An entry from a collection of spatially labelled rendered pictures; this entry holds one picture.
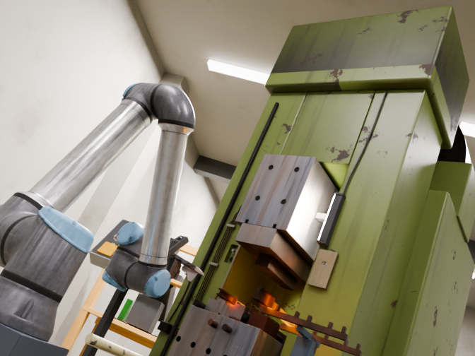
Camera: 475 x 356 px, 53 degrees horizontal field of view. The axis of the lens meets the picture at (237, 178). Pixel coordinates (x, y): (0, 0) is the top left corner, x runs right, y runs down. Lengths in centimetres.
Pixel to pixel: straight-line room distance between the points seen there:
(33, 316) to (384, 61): 213
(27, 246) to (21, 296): 11
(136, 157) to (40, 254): 457
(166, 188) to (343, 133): 129
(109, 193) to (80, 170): 418
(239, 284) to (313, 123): 95
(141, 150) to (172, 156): 424
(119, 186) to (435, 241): 383
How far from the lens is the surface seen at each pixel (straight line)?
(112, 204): 552
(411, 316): 248
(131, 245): 163
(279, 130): 275
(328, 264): 216
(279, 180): 234
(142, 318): 554
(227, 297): 212
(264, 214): 227
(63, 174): 141
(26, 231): 123
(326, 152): 251
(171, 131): 150
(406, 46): 275
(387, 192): 227
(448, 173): 308
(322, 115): 269
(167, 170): 149
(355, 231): 221
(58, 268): 118
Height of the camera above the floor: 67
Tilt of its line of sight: 22 degrees up
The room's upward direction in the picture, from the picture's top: 25 degrees clockwise
